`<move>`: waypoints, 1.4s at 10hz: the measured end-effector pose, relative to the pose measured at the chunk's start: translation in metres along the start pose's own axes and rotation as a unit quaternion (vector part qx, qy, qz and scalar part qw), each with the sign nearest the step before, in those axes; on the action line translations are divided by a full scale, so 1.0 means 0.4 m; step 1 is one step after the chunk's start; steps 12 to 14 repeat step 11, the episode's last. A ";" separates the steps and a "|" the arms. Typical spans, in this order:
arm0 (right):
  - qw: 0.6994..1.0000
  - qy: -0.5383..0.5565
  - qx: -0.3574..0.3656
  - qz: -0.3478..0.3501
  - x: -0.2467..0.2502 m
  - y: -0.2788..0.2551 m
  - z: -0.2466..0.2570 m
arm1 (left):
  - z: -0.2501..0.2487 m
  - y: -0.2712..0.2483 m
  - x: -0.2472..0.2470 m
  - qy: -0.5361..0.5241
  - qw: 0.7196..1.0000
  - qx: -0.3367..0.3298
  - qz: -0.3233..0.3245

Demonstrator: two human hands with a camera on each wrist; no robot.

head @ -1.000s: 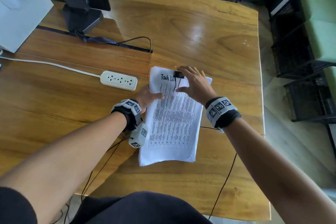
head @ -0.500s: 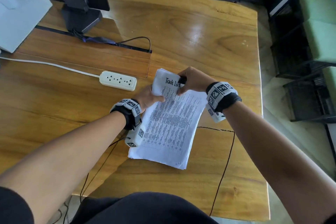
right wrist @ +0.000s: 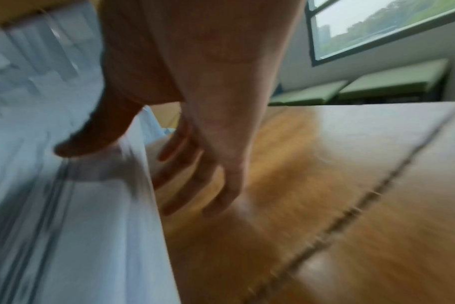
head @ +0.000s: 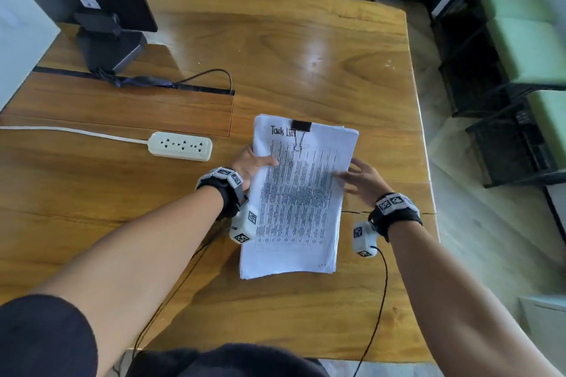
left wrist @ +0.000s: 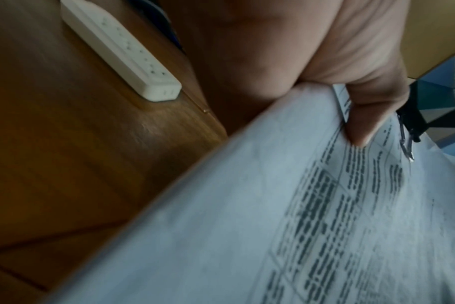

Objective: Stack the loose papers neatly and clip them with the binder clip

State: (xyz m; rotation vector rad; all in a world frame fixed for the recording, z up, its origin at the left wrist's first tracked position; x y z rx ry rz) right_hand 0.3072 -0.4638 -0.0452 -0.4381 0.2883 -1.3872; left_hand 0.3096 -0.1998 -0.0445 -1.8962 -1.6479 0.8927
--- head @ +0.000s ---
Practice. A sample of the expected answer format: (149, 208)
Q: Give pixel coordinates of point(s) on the white cabinet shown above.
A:
(546, 332)

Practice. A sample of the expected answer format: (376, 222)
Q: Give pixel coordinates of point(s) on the row of green cushioned stools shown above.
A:
(526, 45)

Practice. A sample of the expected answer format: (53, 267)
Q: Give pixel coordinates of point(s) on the left wristband with markers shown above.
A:
(221, 182)

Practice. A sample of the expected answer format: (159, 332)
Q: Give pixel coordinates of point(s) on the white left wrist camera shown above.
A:
(245, 224)

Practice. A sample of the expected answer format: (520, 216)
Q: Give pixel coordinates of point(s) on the person's left hand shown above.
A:
(250, 164)

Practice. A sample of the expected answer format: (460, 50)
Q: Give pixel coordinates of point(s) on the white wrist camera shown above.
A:
(245, 224)
(362, 237)

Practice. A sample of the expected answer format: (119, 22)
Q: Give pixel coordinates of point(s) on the person's left forearm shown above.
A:
(132, 266)

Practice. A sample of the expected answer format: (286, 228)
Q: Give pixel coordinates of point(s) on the black binder clip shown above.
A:
(300, 126)

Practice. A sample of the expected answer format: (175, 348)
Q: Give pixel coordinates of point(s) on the white power strip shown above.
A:
(181, 147)

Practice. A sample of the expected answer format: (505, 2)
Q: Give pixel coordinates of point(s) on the pile of printed papers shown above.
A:
(292, 213)

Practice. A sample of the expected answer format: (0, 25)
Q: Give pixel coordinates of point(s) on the person's right forearm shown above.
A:
(442, 301)

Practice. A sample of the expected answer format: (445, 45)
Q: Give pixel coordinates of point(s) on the person's right hand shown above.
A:
(369, 186)

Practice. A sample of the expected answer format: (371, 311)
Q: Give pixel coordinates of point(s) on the person's black shirt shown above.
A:
(44, 337)

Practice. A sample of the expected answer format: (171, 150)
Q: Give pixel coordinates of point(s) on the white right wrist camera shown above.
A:
(362, 237)

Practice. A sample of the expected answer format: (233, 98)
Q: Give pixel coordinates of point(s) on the large white box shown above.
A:
(22, 50)

